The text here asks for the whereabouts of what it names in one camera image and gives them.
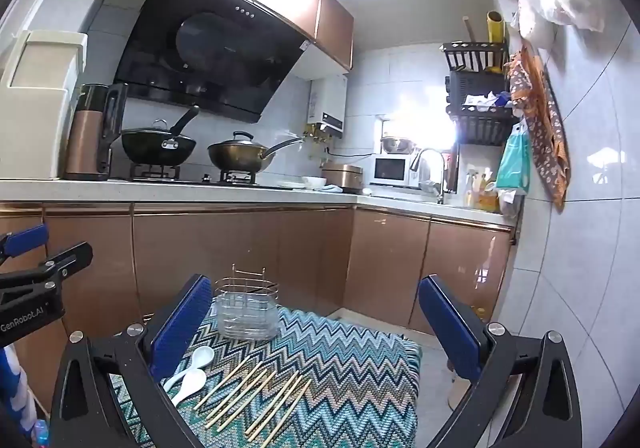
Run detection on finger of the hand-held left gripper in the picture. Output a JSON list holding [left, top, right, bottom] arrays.
[[0, 242, 94, 301], [0, 224, 49, 261]]

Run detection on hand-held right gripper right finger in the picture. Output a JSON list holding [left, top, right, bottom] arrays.
[[417, 274, 593, 448]]

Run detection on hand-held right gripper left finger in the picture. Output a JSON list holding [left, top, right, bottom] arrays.
[[47, 273, 213, 448]]

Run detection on pale blue ceramic spoon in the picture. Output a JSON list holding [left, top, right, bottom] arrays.
[[164, 347, 216, 390]]

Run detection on pale pink ceramic spoon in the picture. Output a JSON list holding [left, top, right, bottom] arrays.
[[172, 370, 208, 404]]

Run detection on group of wooden chopsticks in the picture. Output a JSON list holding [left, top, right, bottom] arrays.
[[194, 355, 312, 445]]

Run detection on wire and clear plastic utensil holder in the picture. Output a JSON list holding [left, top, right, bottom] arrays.
[[214, 265, 282, 340]]

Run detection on person's left hand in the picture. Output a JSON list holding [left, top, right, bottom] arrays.
[[0, 344, 40, 431]]

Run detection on copper and black electric kettle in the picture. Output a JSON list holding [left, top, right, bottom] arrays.
[[62, 82, 130, 181]]

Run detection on blue capped plastic bottle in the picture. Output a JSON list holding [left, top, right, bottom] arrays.
[[31, 420, 52, 448]]

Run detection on zigzag patterned knitted mat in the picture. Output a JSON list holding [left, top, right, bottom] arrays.
[[107, 300, 423, 448]]

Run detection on white plastic storage bin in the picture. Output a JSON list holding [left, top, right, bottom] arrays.
[[0, 30, 89, 180]]

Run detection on yellow bottles by sink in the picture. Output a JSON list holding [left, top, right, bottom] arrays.
[[466, 170, 502, 213]]

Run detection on black wok with lid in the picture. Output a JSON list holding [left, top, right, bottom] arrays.
[[121, 106, 201, 165]]

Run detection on black gas stove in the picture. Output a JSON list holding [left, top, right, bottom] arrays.
[[112, 162, 273, 187]]

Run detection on chrome kitchen faucet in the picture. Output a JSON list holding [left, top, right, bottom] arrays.
[[410, 148, 447, 205]]

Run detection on white microwave oven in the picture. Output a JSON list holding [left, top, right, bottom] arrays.
[[370, 154, 424, 189]]

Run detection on teal hanging bag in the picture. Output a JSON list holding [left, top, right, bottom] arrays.
[[496, 124, 532, 192]]

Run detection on bronze wok with lid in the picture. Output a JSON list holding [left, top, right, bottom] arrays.
[[207, 130, 304, 175]]

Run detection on copper rice cooker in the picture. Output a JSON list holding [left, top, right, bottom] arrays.
[[321, 163, 364, 192]]

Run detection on metal bowl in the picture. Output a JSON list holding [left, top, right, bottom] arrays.
[[380, 137, 416, 155]]

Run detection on brown patterned apron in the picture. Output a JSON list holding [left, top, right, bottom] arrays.
[[506, 38, 572, 215]]

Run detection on black range hood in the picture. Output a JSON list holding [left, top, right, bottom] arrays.
[[112, 0, 313, 125]]

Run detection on white water heater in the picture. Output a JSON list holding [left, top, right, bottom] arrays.
[[306, 74, 349, 135]]

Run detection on yellow roll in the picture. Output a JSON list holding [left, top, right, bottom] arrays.
[[487, 11, 507, 72]]

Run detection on black wall rack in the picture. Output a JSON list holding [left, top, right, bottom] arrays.
[[441, 42, 522, 147]]

